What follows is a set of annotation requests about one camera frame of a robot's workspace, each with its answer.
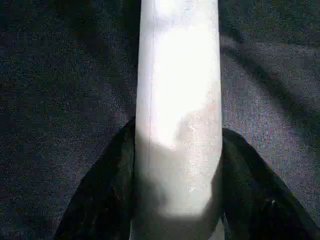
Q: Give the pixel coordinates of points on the black mat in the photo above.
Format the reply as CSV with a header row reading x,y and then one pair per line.
x,y
50,75

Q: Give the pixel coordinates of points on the white plastic table leg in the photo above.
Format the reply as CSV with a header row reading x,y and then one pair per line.
x,y
175,75

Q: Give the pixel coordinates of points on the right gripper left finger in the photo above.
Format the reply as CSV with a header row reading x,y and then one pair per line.
x,y
105,195

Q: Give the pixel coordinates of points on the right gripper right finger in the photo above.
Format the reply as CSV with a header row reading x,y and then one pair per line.
x,y
255,200

